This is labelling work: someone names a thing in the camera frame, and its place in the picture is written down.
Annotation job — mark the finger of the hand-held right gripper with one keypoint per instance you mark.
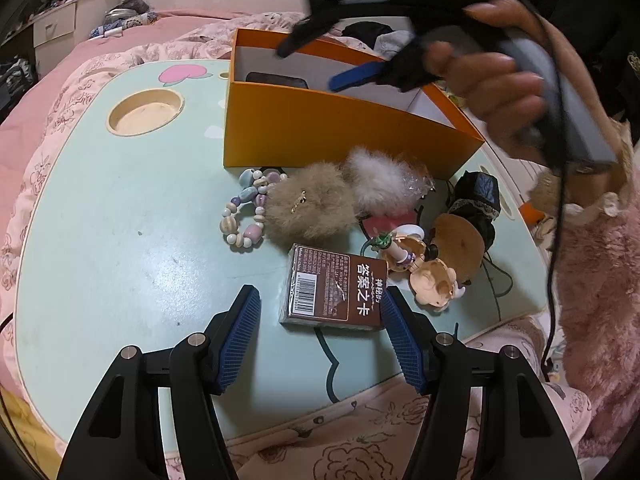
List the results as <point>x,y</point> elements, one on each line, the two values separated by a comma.
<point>305,35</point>
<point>355,77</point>

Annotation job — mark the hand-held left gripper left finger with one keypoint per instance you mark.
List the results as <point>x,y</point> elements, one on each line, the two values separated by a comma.
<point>240,340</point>

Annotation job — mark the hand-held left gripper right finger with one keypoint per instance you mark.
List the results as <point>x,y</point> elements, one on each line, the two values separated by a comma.
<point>402,345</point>

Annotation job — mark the orange cardboard box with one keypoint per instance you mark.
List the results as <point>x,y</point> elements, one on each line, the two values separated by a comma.
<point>325,135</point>

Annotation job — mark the disassembled doll figure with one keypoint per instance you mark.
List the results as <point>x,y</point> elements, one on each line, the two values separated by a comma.
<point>435,280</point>

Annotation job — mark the brown card box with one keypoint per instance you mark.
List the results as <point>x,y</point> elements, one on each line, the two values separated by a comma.
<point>330,285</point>

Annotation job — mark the white fluffy pompom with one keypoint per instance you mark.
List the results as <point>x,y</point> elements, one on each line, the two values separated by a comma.
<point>380,180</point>

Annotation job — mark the clear plastic wrap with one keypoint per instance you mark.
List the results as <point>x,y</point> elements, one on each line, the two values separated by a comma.
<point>421,185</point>

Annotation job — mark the brown fluffy pouch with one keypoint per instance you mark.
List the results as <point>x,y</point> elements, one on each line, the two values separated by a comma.
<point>310,200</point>

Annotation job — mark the black lace pouch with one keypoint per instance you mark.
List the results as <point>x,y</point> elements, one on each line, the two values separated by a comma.
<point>477,190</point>

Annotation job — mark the person's right forearm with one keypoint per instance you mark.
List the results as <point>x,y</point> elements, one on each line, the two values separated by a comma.
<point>600,285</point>

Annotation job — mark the person's right hand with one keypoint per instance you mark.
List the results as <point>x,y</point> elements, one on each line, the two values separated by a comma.
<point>490,90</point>

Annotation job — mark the black cloth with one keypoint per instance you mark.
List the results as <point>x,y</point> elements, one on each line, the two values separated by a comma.
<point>367,30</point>

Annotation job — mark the black flat case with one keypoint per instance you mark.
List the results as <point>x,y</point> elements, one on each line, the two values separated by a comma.
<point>275,80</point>

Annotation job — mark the patterned cloth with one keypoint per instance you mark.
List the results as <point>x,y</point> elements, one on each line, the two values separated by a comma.
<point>125,22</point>

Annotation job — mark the orange bottle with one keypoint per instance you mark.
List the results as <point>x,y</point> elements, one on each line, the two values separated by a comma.
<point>530,213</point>

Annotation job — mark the yellow cloth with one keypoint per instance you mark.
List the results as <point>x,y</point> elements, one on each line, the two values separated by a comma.
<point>12,410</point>

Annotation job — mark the white nightstand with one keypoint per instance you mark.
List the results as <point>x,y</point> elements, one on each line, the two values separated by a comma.
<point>52,25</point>

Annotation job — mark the pink bed sheet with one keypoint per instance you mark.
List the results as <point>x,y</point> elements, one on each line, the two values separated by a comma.
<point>30,105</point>

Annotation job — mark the pile of dark clothes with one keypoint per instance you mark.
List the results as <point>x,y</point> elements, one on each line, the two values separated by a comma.
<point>15,72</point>

